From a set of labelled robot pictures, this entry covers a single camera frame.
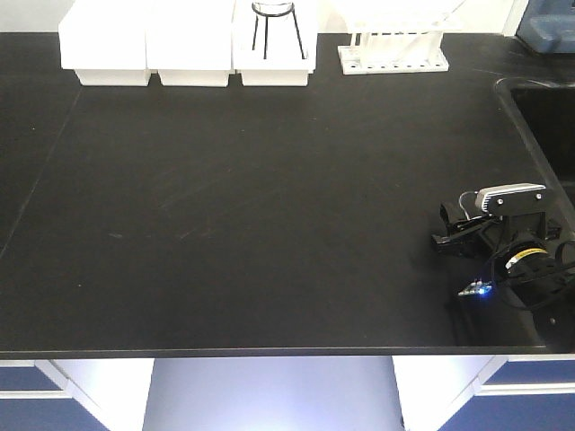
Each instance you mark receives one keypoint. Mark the blue cabinet left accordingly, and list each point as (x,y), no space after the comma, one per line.
(75,394)

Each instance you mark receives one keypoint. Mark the black lab sink basin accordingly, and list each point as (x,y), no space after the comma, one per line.
(543,114)

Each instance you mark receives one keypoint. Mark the white storage bin middle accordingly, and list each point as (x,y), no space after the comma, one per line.
(189,43)

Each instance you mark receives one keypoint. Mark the white test tube rack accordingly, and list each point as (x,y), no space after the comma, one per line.
(396,37)

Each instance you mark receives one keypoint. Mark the blue plastic container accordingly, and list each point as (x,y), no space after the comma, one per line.
(547,26)

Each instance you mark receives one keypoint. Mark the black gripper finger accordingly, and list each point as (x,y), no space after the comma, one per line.
(463,244)
(453,217)

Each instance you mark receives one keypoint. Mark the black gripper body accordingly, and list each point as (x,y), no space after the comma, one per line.
(508,235)

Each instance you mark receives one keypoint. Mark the green circuit board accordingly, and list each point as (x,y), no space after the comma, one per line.
(477,288)

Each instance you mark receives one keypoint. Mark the white storage bin left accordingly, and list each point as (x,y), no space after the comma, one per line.
(104,42)

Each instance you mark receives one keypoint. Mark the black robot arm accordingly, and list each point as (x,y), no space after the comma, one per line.
(521,272)

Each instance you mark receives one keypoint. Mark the black wire tripod stand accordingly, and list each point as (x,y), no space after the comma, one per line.
(277,30)

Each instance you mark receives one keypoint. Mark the white storage bin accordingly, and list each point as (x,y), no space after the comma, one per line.
(286,72)
(189,43)
(104,42)

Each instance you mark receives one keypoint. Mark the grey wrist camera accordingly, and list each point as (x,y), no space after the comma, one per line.
(512,199)

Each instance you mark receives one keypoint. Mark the white storage bin right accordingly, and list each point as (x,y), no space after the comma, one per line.
(286,72)

